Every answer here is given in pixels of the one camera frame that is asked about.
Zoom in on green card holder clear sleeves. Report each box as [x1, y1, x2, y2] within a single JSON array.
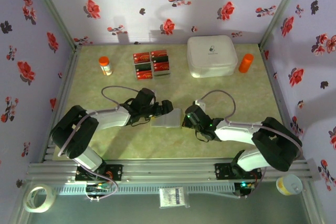
[[151, 108, 184, 130]]

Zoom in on red and black packets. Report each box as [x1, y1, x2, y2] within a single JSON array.
[[133, 49, 171, 81]]

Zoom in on orange-capped labelled supplement bottle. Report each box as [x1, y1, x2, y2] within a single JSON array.
[[98, 56, 113, 76]]

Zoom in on white medicine storage box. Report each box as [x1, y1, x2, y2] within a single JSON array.
[[186, 35, 238, 79]]

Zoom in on plain orange plastic bottle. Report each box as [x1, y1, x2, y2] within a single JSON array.
[[238, 53, 255, 73]]

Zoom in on clear bag printed label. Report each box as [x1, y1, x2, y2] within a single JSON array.
[[159, 186, 190, 209]]

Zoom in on white jar yellow label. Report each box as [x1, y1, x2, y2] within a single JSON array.
[[276, 174, 303, 196]]

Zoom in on clear packing tape roll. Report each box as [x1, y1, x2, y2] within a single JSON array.
[[23, 184, 57, 214]]

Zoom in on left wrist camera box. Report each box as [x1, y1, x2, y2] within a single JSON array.
[[135, 87, 157, 106]]

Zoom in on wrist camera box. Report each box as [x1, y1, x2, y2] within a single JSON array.
[[193, 100, 208, 116], [135, 87, 157, 106]]

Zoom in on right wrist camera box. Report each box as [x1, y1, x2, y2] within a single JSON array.
[[193, 100, 208, 116]]

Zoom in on grey right arm cable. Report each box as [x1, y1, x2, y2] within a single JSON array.
[[195, 89, 304, 200]]

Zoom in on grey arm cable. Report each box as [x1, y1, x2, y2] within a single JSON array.
[[56, 85, 140, 201], [195, 89, 304, 200]]

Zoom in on grey left arm cable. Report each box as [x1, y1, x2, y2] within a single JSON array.
[[56, 85, 140, 201]]

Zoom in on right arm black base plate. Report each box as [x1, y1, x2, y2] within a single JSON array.
[[214, 163, 263, 182]]

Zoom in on long aluminium mounting rail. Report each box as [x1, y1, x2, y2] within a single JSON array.
[[25, 158, 321, 183]]

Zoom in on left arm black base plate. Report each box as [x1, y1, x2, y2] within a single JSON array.
[[75, 164, 123, 182]]

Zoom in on white slotted cable duct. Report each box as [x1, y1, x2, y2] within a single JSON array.
[[54, 183, 236, 196]]

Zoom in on aluminium table side rail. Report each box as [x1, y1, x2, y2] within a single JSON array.
[[39, 47, 82, 163], [258, 45, 302, 161]]

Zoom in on aluminium frame post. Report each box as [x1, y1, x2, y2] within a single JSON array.
[[26, 0, 79, 51], [258, 0, 308, 49]]

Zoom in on aluminium lower frame bar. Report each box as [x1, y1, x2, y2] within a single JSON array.
[[7, 184, 35, 224], [300, 182, 328, 224]]

